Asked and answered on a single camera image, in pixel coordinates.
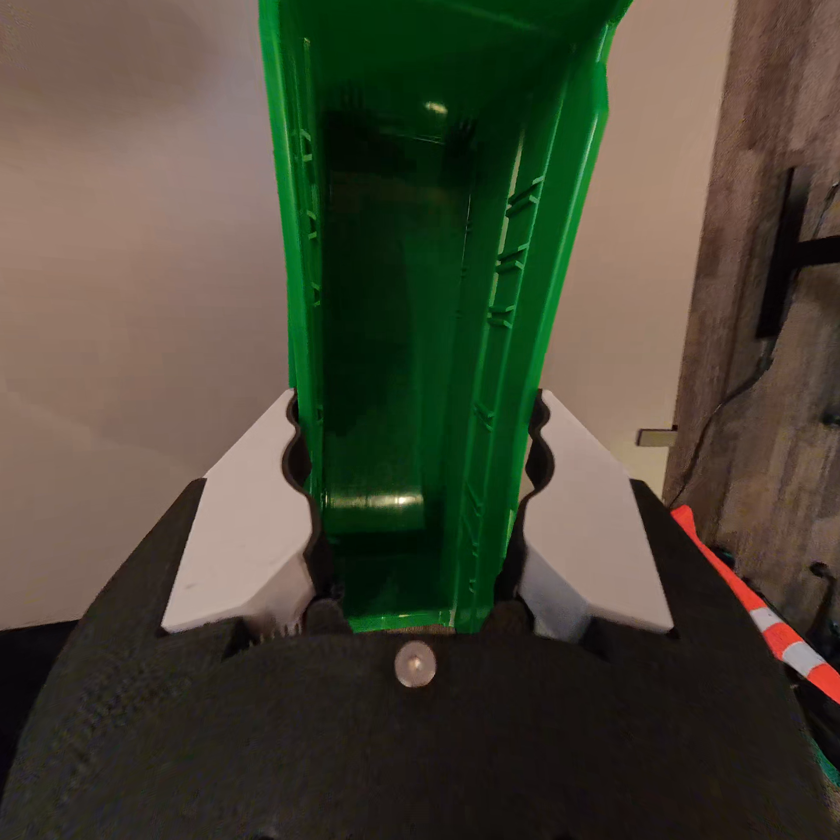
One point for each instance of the green plastic bin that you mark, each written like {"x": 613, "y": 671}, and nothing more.
{"x": 394, "y": 328}

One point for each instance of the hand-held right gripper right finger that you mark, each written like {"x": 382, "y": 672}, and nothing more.
{"x": 590, "y": 538}

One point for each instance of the black metal desk foot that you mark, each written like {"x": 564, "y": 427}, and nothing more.
{"x": 784, "y": 262}

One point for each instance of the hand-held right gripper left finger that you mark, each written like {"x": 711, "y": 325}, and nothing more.
{"x": 243, "y": 538}

